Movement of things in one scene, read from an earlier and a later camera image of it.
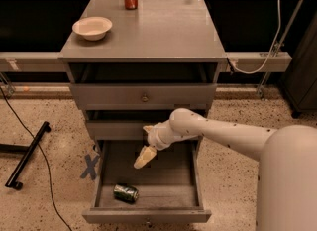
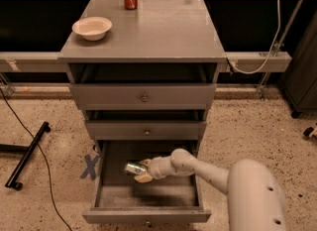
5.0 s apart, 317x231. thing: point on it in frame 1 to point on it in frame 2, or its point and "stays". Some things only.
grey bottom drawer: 169,185 stays
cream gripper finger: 149,128 to 146,162
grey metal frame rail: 50,61 stays
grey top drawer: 145,86 stays
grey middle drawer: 125,124 stays
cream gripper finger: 146,155 to 146,177
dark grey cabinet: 299,86 stays
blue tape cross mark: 90,167 stays
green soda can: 126,193 to 135,168
